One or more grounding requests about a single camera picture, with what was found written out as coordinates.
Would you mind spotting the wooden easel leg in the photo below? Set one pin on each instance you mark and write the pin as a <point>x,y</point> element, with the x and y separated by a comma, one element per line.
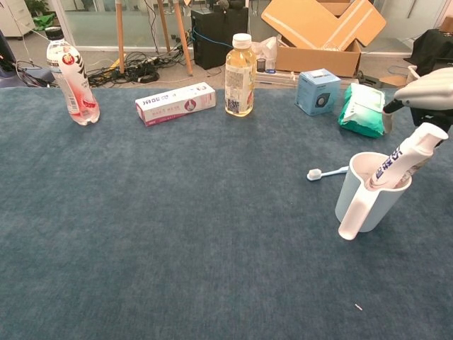
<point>164,25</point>
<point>183,39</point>
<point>120,35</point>

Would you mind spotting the black cloth covered object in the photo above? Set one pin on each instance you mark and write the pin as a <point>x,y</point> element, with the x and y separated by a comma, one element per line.
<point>435,49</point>

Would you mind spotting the blue carpet table mat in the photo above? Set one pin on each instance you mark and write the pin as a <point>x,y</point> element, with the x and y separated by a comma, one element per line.
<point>106,230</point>

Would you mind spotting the small blue cardboard box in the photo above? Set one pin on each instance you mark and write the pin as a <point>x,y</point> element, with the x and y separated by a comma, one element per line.
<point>316,92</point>

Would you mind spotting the open brown cardboard box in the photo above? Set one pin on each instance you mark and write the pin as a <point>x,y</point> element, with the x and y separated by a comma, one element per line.
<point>318,60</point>

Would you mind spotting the green plant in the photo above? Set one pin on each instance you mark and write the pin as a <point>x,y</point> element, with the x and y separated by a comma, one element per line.
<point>44,20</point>

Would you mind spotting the white pink toothpaste box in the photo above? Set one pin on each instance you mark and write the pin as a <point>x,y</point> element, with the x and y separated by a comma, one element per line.
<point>173,104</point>

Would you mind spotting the light blue toothbrush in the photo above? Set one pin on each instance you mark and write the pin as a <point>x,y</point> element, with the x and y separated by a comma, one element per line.
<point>315,174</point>

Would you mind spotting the white cabinet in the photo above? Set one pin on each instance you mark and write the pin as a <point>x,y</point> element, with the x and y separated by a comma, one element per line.
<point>14,17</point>

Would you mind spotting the dark blue padded seat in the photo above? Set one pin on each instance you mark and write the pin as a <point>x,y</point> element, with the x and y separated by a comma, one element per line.
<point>5,53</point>

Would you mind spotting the black metal bracket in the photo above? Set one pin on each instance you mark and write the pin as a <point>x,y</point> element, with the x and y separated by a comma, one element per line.
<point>369,80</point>

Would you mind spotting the tiny white scrap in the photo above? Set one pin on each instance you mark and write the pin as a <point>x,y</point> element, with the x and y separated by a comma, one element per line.
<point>358,306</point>

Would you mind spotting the white toothpaste tube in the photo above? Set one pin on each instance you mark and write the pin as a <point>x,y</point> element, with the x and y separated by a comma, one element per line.
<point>400,159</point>

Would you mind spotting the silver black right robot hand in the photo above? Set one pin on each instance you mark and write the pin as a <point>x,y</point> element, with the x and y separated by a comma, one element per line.
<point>428,90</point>

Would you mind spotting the clear bottle red label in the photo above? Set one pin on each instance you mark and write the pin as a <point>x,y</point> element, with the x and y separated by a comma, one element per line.
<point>76,88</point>

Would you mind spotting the yellow tea bottle white cap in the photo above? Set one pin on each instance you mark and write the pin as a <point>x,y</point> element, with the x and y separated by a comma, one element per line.
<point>239,81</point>

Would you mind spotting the white plastic basket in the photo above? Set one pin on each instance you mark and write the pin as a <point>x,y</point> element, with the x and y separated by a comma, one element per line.
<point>412,72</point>

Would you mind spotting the aluminium profile rails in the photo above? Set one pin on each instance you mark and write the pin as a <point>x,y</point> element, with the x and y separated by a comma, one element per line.
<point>276,77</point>

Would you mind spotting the green wet wipes pack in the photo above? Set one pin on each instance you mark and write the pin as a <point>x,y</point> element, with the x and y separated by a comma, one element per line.
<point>361,117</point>

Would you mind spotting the white plastic bag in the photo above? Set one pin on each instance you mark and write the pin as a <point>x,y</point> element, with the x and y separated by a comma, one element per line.
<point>266,46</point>

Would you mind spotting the black computer tower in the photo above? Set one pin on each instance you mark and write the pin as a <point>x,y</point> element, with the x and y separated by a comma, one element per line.
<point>212,42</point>

